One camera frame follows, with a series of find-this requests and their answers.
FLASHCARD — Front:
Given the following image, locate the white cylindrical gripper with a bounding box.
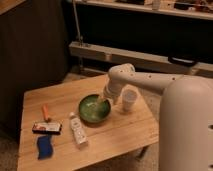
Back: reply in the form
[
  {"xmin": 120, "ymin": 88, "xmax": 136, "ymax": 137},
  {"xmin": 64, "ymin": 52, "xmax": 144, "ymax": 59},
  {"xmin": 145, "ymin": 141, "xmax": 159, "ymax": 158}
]
[{"xmin": 97, "ymin": 86, "xmax": 121, "ymax": 104}]

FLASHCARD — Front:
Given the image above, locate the green ceramic bowl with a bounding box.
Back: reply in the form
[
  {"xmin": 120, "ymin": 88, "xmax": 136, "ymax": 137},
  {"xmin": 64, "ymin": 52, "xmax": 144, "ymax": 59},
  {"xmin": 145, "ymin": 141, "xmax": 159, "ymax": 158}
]
[{"xmin": 78, "ymin": 94, "xmax": 111, "ymax": 123}]

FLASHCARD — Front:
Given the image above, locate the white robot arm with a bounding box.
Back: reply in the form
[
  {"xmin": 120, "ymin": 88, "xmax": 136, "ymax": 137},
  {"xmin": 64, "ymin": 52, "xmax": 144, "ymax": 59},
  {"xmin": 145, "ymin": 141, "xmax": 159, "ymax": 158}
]
[{"xmin": 103, "ymin": 63, "xmax": 213, "ymax": 171}]

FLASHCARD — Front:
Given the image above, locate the white paper cup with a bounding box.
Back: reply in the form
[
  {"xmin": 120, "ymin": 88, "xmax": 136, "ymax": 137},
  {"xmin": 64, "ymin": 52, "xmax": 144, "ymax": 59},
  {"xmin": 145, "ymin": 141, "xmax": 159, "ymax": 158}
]
[{"xmin": 122, "ymin": 89, "xmax": 137, "ymax": 111}]

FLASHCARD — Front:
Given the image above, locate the wooden table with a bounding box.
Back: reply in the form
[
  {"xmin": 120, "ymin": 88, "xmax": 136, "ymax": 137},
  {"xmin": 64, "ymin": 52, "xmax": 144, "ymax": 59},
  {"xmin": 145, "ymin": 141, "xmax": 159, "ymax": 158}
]
[{"xmin": 17, "ymin": 75, "xmax": 158, "ymax": 171}]

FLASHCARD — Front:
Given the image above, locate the orange marker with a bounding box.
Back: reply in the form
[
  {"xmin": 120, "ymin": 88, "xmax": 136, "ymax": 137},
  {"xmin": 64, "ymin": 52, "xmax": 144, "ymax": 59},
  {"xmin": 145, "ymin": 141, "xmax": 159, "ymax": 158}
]
[{"xmin": 42, "ymin": 105, "xmax": 51, "ymax": 122}]

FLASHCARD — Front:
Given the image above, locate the grey metal beam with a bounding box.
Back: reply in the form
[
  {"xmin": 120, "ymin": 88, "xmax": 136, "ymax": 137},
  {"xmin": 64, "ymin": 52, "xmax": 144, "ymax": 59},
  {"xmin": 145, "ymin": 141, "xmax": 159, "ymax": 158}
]
[{"xmin": 69, "ymin": 41, "xmax": 213, "ymax": 78}]

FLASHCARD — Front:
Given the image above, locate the metal pole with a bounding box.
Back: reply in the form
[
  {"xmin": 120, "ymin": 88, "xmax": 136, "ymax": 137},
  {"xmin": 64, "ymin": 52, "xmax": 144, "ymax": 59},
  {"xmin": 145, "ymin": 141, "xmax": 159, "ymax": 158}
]
[{"xmin": 72, "ymin": 0, "xmax": 83, "ymax": 46}]

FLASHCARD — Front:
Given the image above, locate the red white black box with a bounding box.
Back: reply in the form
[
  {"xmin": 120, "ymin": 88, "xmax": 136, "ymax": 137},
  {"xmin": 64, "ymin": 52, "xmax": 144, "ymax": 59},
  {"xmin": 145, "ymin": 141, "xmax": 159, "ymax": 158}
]
[{"xmin": 32, "ymin": 122, "xmax": 62, "ymax": 134}]

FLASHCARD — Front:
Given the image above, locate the blue sponge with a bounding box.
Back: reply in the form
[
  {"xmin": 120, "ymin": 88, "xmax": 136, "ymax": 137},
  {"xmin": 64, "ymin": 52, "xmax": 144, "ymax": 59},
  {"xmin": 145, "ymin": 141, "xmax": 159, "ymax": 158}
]
[{"xmin": 37, "ymin": 135, "xmax": 53, "ymax": 160}]

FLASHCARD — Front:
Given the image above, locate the cluttered shelf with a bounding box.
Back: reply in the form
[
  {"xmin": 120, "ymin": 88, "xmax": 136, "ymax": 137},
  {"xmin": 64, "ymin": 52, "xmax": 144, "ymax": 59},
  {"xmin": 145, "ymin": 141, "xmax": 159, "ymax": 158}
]
[{"xmin": 76, "ymin": 0, "xmax": 213, "ymax": 21}]

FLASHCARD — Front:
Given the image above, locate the black handle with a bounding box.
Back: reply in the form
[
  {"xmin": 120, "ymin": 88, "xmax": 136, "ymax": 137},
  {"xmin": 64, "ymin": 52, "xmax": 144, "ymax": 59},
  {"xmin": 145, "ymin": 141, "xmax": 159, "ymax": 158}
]
[{"xmin": 168, "ymin": 57, "xmax": 198, "ymax": 67}]

